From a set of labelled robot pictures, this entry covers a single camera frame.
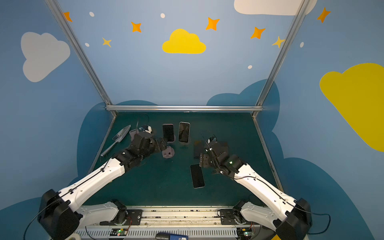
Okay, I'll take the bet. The grey stand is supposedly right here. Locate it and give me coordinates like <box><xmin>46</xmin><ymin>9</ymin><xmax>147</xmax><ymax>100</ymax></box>
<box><xmin>129</xmin><ymin>129</ymin><xmax>139</xmax><ymax>141</ymax></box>
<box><xmin>162</xmin><ymin>146</ymin><xmax>175</xmax><ymax>159</ymax></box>

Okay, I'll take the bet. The green phone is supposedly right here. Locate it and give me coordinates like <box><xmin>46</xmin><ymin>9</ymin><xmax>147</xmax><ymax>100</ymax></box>
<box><xmin>190</xmin><ymin>164</ymin><xmax>205</xmax><ymax>189</ymax></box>

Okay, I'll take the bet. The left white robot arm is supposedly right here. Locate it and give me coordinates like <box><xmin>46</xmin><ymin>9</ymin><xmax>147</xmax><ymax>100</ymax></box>
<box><xmin>36</xmin><ymin>132</ymin><xmax>167</xmax><ymax>240</ymax></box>

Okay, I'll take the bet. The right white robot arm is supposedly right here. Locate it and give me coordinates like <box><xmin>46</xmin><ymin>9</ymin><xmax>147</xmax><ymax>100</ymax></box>
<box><xmin>200</xmin><ymin>141</ymin><xmax>313</xmax><ymax>240</ymax></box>

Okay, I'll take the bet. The pink phone back left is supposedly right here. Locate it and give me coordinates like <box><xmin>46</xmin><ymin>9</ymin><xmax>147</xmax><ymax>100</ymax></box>
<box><xmin>163</xmin><ymin>124</ymin><xmax>175</xmax><ymax>143</ymax></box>

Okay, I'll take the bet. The silver phone back right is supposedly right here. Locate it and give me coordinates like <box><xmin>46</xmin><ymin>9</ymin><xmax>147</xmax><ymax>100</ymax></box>
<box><xmin>178</xmin><ymin>122</ymin><xmax>191</xmax><ymax>145</ymax></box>

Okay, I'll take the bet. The silver metal garden trowel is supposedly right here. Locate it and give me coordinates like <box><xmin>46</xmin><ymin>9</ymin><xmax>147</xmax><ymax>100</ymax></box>
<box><xmin>101</xmin><ymin>125</ymin><xmax>131</xmax><ymax>157</ymax></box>

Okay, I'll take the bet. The blue black tool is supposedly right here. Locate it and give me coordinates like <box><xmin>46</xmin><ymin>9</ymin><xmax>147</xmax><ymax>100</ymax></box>
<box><xmin>155</xmin><ymin>233</ymin><xmax>189</xmax><ymax>240</ymax></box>

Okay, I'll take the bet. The white tape roll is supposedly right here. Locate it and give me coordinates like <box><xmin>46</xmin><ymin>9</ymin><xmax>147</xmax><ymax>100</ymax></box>
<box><xmin>65</xmin><ymin>233</ymin><xmax>82</xmax><ymax>240</ymax></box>

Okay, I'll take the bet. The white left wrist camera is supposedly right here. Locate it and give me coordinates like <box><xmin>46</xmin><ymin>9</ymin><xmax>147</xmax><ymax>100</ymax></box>
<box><xmin>139</xmin><ymin>125</ymin><xmax>153</xmax><ymax>134</ymax></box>

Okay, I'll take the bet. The horizontal aluminium frame bar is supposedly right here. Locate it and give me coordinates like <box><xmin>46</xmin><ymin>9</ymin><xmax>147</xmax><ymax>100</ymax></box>
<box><xmin>106</xmin><ymin>105</ymin><xmax>263</xmax><ymax>112</ymax></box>

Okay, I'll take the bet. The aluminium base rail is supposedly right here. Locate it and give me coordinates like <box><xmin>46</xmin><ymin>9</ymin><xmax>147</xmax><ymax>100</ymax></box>
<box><xmin>75</xmin><ymin>203</ymin><xmax>294</xmax><ymax>240</ymax></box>

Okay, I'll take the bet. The right aluminium frame post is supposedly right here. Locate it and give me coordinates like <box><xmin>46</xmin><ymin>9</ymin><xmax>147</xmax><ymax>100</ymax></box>
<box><xmin>252</xmin><ymin>0</ymin><xmax>312</xmax><ymax>120</ymax></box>

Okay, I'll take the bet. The aluminium frame post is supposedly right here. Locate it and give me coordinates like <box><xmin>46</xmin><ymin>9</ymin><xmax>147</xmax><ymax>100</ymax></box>
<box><xmin>45</xmin><ymin>0</ymin><xmax>113</xmax><ymax>107</ymax></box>
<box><xmin>252</xmin><ymin>0</ymin><xmax>312</xmax><ymax>120</ymax></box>

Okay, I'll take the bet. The left aluminium frame post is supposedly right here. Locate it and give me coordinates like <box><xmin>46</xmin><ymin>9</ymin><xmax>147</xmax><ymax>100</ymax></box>
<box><xmin>45</xmin><ymin>0</ymin><xmax>113</xmax><ymax>107</ymax></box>

